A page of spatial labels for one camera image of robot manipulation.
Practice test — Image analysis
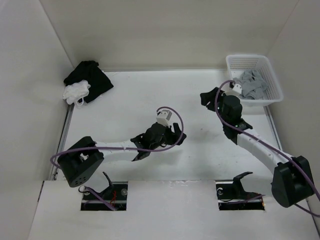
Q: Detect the white folded tank top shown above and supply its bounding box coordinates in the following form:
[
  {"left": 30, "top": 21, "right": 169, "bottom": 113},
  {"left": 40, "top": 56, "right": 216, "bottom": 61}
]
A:
[{"left": 62, "top": 80, "right": 91, "bottom": 106}]

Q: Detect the black folded tank top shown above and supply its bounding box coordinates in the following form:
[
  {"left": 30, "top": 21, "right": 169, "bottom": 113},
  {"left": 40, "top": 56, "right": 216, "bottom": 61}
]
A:
[{"left": 63, "top": 60, "right": 114, "bottom": 104}]

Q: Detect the grey tank top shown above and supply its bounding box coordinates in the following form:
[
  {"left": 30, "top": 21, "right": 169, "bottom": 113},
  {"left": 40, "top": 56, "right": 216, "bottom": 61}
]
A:
[{"left": 233, "top": 70, "right": 268, "bottom": 100}]

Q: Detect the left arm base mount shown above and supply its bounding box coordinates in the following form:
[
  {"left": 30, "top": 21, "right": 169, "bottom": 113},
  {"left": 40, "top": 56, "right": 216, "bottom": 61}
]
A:
[{"left": 78, "top": 172, "right": 129, "bottom": 211}]

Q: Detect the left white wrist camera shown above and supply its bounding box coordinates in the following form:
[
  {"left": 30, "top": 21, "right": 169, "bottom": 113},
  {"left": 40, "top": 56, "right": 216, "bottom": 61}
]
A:
[{"left": 156, "top": 109, "right": 172, "bottom": 127}]

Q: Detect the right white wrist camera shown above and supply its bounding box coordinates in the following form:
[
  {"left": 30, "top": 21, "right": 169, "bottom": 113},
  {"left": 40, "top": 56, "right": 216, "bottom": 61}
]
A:
[{"left": 227, "top": 82, "right": 242, "bottom": 96}]

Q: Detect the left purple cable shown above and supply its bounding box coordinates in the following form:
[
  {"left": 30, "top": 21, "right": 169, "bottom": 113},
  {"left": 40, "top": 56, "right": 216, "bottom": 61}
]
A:
[{"left": 50, "top": 106, "right": 186, "bottom": 176}]

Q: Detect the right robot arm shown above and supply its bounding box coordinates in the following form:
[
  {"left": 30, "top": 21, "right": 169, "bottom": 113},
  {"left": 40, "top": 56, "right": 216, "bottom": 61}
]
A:
[{"left": 200, "top": 87, "right": 317, "bottom": 208}]

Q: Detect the left aluminium table rail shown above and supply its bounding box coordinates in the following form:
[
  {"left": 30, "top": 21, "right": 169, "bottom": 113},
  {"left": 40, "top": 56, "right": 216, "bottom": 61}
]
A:
[{"left": 49, "top": 105, "right": 74, "bottom": 181}]

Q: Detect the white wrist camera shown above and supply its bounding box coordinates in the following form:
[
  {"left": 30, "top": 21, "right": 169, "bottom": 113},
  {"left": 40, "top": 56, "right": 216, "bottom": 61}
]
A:
[
  {"left": 156, "top": 109, "right": 172, "bottom": 127},
  {"left": 227, "top": 82, "right": 242, "bottom": 96}
]

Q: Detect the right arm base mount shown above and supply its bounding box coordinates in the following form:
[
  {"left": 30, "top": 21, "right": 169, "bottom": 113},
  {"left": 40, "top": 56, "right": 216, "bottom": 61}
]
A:
[{"left": 215, "top": 171, "right": 265, "bottom": 211}]

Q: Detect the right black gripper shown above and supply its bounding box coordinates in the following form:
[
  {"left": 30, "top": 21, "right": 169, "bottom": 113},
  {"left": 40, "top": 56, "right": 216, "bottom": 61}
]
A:
[{"left": 200, "top": 87, "right": 229, "bottom": 125}]

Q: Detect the white plastic basket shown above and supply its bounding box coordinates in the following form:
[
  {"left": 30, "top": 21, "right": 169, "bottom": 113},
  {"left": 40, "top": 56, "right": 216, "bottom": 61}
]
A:
[{"left": 225, "top": 54, "right": 284, "bottom": 107}]

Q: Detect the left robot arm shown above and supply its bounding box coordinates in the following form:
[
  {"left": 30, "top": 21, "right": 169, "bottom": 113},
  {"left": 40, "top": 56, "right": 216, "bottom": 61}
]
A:
[{"left": 57, "top": 122, "right": 187, "bottom": 200}]

